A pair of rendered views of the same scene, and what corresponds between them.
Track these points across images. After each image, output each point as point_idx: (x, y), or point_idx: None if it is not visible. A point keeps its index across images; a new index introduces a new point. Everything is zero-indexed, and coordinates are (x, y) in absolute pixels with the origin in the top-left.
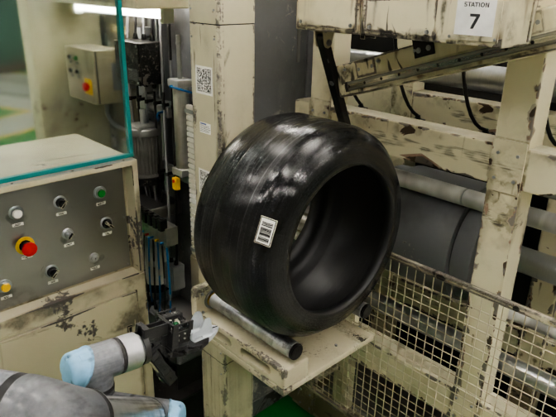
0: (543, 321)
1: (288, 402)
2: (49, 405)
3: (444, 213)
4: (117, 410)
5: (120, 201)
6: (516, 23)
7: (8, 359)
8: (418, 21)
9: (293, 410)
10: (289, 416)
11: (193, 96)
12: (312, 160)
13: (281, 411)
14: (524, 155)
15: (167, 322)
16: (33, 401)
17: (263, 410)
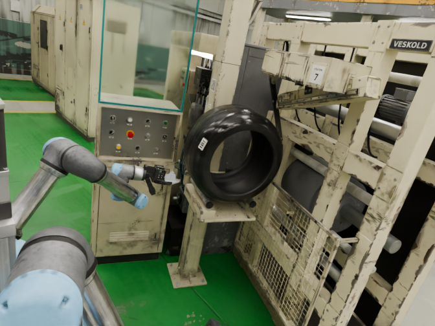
0: (323, 230)
1: (231, 255)
2: (82, 155)
3: (317, 179)
4: (110, 175)
5: (173, 129)
6: (334, 81)
7: None
8: (298, 74)
9: (232, 259)
10: (228, 260)
11: (209, 91)
12: (232, 121)
13: (226, 257)
14: (345, 152)
15: (156, 167)
16: (78, 152)
17: (218, 253)
